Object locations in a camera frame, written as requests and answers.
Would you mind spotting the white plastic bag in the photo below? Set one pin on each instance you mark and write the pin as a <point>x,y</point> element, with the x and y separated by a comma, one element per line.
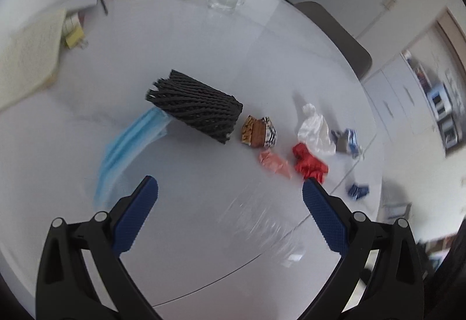
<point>315,130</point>

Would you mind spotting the yellow sticky notes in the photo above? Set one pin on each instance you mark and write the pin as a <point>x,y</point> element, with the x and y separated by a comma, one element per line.
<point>74,38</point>

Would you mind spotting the red wrapper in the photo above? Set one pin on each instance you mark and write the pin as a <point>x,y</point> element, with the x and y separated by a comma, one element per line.
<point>307,163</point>

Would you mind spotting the clear plastic wrap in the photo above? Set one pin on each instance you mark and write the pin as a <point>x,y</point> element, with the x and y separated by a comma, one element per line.
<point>262,229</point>

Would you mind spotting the white drawer cabinet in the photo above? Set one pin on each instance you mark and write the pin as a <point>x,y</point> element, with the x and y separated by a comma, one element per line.
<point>397,98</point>

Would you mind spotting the silver toaster oven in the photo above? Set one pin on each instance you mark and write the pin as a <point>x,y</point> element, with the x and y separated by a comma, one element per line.
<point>449,130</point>

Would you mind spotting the blue face mask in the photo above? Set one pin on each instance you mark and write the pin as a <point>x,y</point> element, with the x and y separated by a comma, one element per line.
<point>127,141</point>

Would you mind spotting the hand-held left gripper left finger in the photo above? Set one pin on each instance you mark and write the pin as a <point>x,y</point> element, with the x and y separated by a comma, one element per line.
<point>138,214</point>

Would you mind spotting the small dark blue wrapper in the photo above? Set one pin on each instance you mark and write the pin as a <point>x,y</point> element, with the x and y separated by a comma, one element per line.
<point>358,190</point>

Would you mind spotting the brown patterned wrapper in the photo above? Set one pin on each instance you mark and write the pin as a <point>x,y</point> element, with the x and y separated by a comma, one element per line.
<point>256,132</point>

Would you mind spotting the grey chair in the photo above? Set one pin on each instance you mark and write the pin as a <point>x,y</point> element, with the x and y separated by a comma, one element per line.
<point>338,36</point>

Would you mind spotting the pink wrapper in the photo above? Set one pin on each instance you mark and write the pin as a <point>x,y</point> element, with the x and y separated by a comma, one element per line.
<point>273,161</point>

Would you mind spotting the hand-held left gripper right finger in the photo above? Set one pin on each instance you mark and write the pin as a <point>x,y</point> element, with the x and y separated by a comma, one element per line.
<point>324,214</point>

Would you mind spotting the black pen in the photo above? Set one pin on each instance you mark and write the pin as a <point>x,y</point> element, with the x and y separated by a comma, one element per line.
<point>103,4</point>

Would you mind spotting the blue white packet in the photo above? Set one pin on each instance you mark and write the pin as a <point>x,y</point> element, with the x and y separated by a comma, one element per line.
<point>351,140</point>

